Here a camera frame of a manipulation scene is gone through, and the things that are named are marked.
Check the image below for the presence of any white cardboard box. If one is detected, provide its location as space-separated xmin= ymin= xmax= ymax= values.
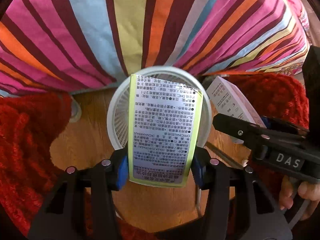
xmin=206 ymin=75 xmax=266 ymax=144

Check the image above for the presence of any lime green DHC box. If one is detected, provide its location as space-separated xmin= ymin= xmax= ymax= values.
xmin=127 ymin=74 xmax=203 ymax=187

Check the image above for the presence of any white mesh trash basket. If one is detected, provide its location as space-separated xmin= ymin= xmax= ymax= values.
xmin=107 ymin=65 xmax=213 ymax=152

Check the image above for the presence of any person's right hand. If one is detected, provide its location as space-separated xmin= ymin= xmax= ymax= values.
xmin=278 ymin=176 xmax=320 ymax=220

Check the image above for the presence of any clear tape roll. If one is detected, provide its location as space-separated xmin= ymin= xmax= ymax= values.
xmin=69 ymin=96 xmax=82 ymax=123

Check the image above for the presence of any red shaggy rug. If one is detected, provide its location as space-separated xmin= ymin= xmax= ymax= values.
xmin=1 ymin=73 xmax=309 ymax=239

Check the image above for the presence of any striped colourful bed sheet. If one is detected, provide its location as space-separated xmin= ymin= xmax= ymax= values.
xmin=1 ymin=0 xmax=309 ymax=97

